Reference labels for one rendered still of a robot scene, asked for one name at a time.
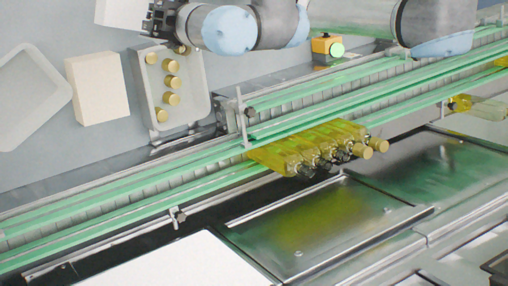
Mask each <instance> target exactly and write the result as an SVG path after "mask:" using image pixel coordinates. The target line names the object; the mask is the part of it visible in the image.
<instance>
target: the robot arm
mask: <svg viewBox="0 0 508 286"><path fill-rule="evenodd" d="M157 3H161V5H159V4H157ZM476 9H477V0H251V4H250V5H234V6H219V5H210V4H207V3H189V0H154V3H149V8H148V10H149V11H151V12H149V11H147V15H146V19H148V20H150V21H147V20H143V21H142V28H141V29H142V30H145V31H147V34H148V35H147V34H142V33H140V34H139V35H138V37H140V38H143V39H148V40H152V41H154V42H155V43H157V44H159V45H164V46H166V47H167V49H177V48H179V47H182V46H183V44H186V45H188V46H190V47H195V52H200V50H201V49H202V50H205V51H209V52H213V53H215V54H218V55H220V56H226V57H232V56H233V57H236V56H241V55H243V54H245V53H247V52H249V51H263V50H271V49H274V50H282V49H286V48H293V47H298V46H300V45H301V44H303V43H304V42H307V41H310V40H311V38H312V37H314V36H316V35H318V34H319V33H320V32H327V33H337V34H343V35H354V36H365V37H375V38H381V39H392V40H397V42H398V43H399V45H400V46H401V47H403V48H408V49H410V51H409V52H410V55H411V56H412V57H416V58H428V57H447V56H457V55H461V54H465V53H467V52H468V51H469V50H470V48H471V46H472V39H473V34H474V33H475V30H474V27H475V19H476Z"/></svg>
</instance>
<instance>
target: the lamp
mask: <svg viewBox="0 0 508 286"><path fill-rule="evenodd" d="M329 54H330V55H331V56H332V57H341V56H342V55H343V54H344V46H343V45H342V44H340V43H336V42H335V43H332V44H331V45H330V47H329Z"/></svg>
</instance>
